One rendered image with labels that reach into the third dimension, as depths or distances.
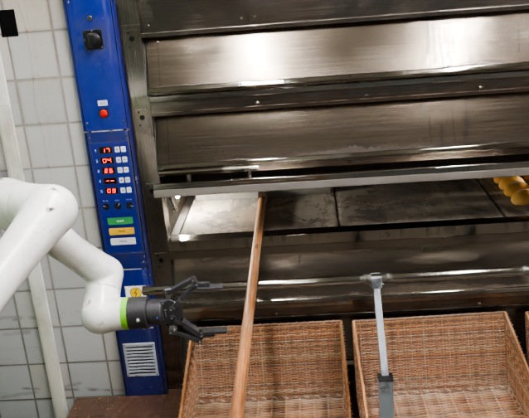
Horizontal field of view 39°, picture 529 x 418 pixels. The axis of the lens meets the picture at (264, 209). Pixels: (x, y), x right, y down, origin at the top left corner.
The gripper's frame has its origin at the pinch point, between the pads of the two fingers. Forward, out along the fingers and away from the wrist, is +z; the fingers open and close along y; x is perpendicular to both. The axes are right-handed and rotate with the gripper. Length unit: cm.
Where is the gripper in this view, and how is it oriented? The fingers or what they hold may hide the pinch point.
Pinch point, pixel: (220, 308)
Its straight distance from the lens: 215.8
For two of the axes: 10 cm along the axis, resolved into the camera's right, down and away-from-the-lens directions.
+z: 10.0, -0.6, -0.6
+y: 0.7, 9.5, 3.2
